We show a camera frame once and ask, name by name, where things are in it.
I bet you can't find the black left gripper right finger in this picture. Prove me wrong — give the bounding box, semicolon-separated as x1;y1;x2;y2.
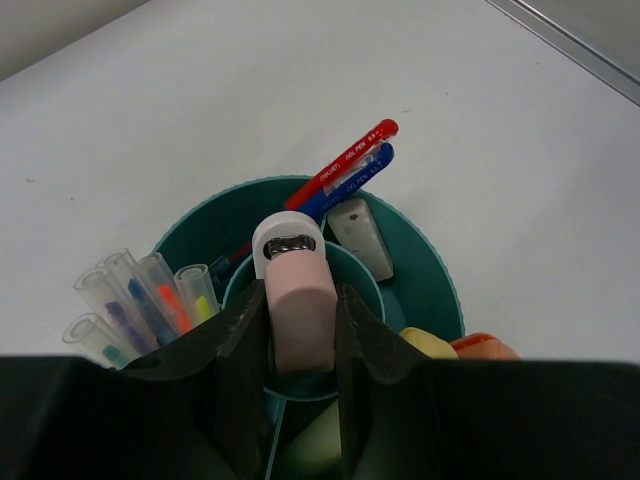
335;284;430;479

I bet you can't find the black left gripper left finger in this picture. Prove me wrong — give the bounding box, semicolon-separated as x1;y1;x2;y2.
122;281;268;479

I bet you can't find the yellow highlighter block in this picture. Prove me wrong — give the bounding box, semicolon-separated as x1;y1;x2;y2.
399;327;458;360

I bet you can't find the orange capped marker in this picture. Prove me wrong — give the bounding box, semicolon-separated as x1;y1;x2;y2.
450;332;520;361

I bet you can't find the orange slim highlighter pen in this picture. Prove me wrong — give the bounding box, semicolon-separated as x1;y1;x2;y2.
138;252;193;336

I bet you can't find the pink eraser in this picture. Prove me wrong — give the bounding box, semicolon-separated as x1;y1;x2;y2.
252;211;337;375

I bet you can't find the grey white eraser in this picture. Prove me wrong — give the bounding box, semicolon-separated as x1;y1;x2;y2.
327;198;394;281

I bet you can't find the purple highlighter pen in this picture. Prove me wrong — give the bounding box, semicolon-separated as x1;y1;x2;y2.
73;267;159;356

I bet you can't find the blue ballpoint pen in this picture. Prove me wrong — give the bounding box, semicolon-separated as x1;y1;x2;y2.
296;142;395;220

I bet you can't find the red ballpoint pen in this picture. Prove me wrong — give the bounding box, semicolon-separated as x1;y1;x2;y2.
284;119;399;210

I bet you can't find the blue slim highlighter pen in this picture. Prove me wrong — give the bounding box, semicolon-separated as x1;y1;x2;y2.
101;248;178;347

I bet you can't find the teal round desk organizer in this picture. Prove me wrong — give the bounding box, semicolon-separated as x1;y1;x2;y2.
156;175;464;479

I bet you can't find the teal slim highlighter pen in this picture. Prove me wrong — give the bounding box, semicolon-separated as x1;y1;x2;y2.
62;312;140;370

